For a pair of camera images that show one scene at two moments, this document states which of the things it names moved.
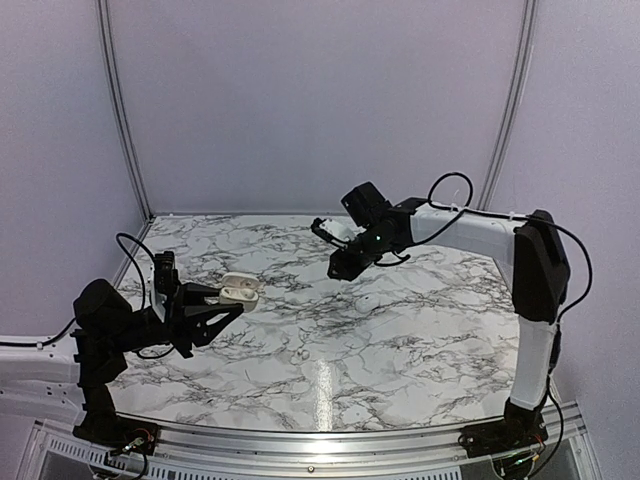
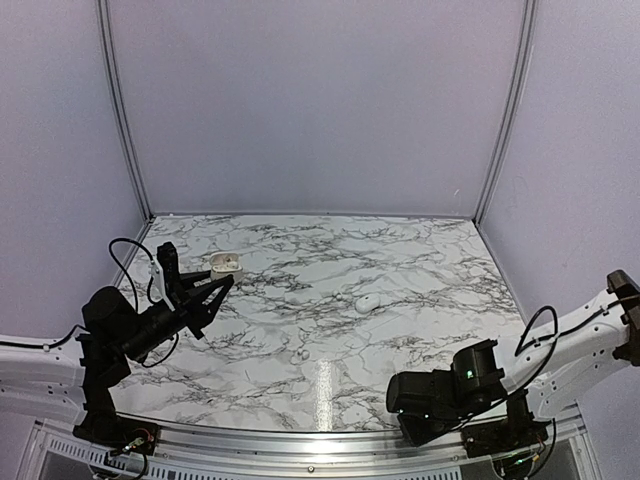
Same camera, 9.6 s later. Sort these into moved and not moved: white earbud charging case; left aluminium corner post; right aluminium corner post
Moved: white earbud charging case
Not moved: left aluminium corner post; right aluminium corner post
